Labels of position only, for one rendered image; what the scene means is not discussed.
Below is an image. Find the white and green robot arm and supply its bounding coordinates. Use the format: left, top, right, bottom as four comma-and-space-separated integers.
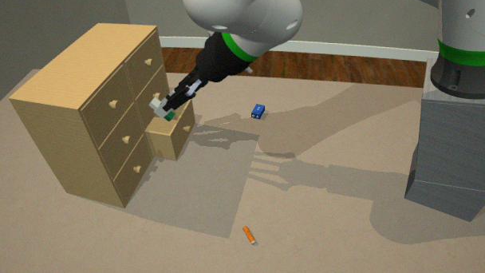
183, 0, 485, 100

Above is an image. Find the green and white eraser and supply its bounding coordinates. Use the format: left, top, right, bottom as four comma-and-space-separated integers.
149, 97, 175, 121

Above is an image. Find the brown wooden drawer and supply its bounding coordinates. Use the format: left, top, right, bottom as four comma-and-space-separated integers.
145, 100, 195, 160
125, 32, 162, 96
136, 66, 168, 129
98, 103, 143, 178
113, 134, 151, 204
81, 65, 133, 146

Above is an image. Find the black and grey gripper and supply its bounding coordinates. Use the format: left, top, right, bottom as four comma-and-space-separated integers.
154, 48, 228, 119

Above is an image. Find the small tan wooden chest of drawers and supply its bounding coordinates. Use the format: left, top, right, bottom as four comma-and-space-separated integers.
9, 23, 170, 208

